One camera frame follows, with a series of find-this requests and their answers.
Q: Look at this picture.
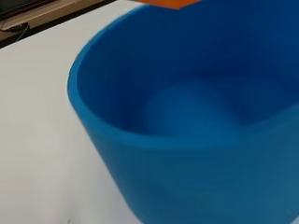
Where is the blue round tub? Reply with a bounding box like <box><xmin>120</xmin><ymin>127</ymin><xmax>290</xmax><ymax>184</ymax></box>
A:
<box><xmin>66</xmin><ymin>0</ymin><xmax>299</xmax><ymax>224</ymax></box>

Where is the grey cable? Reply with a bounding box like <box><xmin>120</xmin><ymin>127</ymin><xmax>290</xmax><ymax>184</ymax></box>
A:
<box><xmin>0</xmin><ymin>21</ymin><xmax>31</xmax><ymax>42</ymax></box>

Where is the orange cube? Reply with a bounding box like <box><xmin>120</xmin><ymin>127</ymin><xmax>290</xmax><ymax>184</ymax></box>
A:
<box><xmin>135</xmin><ymin>0</ymin><xmax>204</xmax><ymax>10</ymax></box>

